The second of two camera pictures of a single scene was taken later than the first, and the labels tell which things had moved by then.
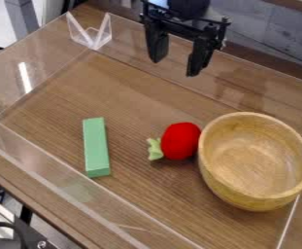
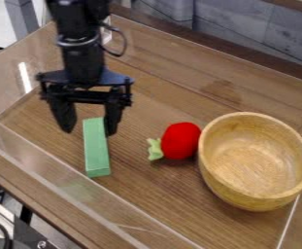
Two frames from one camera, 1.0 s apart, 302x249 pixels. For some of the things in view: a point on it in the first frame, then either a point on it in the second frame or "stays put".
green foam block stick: [97, 147] stays put
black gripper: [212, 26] → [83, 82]
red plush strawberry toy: [178, 142] stays put
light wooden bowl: [255, 160] stays put
